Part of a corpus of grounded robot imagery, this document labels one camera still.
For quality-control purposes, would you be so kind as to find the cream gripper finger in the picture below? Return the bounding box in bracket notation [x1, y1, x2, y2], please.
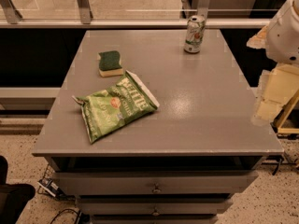
[247, 26, 268, 49]
[251, 63, 299, 126]

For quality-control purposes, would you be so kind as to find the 7up soda can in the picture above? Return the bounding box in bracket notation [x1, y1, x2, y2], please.
[184, 15, 206, 53]

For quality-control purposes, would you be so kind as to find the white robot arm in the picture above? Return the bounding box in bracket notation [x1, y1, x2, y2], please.
[246, 0, 299, 125]

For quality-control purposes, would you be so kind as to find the green jalapeno chip bag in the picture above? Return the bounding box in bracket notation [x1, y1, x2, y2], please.
[73, 71, 160, 144]

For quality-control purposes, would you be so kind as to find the top grey drawer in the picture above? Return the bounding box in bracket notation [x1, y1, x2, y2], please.
[52, 171, 258, 196]

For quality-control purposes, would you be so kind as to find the grey drawer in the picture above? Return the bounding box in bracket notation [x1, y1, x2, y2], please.
[52, 171, 258, 196]
[91, 215, 218, 224]
[77, 198, 233, 216]

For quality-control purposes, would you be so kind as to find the grey drawer cabinet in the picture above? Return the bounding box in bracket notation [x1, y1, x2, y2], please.
[31, 29, 285, 224]

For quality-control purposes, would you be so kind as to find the green yellow sponge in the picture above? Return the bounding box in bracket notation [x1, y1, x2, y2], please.
[98, 50, 123, 77]

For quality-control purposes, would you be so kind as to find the middle grey drawer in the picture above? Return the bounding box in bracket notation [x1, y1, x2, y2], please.
[77, 198, 233, 216]

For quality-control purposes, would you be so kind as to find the bottom grey drawer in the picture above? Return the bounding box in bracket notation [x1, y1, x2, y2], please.
[91, 215, 218, 224]

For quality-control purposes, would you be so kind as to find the metal window railing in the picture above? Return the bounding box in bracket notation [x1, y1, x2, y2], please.
[0, 0, 269, 29]

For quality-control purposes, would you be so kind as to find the power strip on floor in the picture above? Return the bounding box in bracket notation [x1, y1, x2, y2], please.
[38, 178, 59, 197]

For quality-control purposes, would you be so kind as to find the black chair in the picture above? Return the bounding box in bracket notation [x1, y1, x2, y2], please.
[0, 156, 36, 224]

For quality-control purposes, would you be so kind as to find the yellow wooden frame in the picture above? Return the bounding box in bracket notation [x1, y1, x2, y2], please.
[274, 90, 299, 135]

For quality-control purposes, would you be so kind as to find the black floor cable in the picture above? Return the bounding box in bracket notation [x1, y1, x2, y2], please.
[49, 207, 82, 224]

